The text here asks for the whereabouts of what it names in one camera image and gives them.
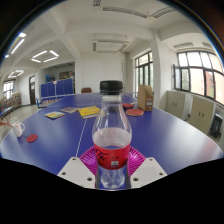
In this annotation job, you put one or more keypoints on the grey booklet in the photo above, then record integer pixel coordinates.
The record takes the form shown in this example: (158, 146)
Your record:
(69, 109)

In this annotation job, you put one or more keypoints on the dark-framed window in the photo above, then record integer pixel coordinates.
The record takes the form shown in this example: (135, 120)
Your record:
(197, 75)
(144, 70)

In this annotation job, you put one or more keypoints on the framed wall picture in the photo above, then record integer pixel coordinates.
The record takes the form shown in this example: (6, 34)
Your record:
(66, 75)

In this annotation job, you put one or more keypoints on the dark door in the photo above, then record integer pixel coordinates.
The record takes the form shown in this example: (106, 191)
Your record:
(32, 90)

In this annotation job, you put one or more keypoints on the beige cabinet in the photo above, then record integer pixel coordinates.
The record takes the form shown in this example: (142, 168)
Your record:
(177, 105)
(201, 115)

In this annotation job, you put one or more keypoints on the flat round red coaster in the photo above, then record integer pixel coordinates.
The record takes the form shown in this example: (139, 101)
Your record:
(32, 138)

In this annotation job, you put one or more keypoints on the clear bottle with red label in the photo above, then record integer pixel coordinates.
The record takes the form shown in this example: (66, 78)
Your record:
(111, 155)

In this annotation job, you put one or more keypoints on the ceiling light group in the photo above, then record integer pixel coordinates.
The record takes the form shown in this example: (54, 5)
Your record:
(43, 56)

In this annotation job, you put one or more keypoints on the shelf unit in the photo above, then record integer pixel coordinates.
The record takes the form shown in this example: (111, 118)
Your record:
(10, 100)

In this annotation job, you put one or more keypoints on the blue partition boards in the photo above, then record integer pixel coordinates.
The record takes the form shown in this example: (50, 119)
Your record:
(57, 87)

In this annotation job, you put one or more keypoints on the white mug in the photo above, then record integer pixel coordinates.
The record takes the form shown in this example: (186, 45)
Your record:
(18, 129)

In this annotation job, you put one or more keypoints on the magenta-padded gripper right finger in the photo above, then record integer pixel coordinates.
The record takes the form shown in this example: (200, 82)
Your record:
(148, 171)

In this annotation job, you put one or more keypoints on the small yellow and blue book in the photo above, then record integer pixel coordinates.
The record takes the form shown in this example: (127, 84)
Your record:
(54, 115)

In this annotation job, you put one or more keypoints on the red table tennis paddle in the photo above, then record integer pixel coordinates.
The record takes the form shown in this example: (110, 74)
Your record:
(128, 105)
(135, 112)

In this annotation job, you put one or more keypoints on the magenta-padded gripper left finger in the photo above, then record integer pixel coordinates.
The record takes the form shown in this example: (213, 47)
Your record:
(76, 171)

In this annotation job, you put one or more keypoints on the brown cardboard box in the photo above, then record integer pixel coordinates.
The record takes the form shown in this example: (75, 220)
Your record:
(145, 98)

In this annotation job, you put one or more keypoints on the ceiling air conditioner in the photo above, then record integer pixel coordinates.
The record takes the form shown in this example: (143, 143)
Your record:
(110, 46)

